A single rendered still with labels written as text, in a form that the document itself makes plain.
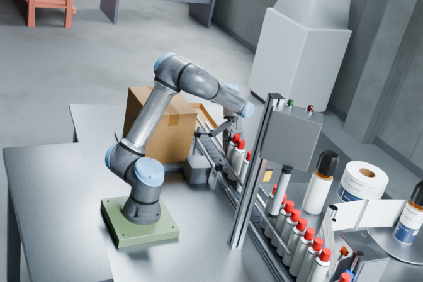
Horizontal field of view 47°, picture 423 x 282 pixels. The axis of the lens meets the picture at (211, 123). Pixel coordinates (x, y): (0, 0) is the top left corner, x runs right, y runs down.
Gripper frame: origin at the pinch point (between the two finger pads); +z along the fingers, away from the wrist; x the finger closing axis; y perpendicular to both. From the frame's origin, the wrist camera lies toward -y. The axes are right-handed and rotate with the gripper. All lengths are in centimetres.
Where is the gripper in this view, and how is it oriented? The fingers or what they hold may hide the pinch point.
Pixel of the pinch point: (227, 158)
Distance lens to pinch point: 236.5
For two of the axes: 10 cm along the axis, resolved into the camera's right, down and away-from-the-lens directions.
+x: -4.0, 0.1, 9.2
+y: 9.2, 0.0, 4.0
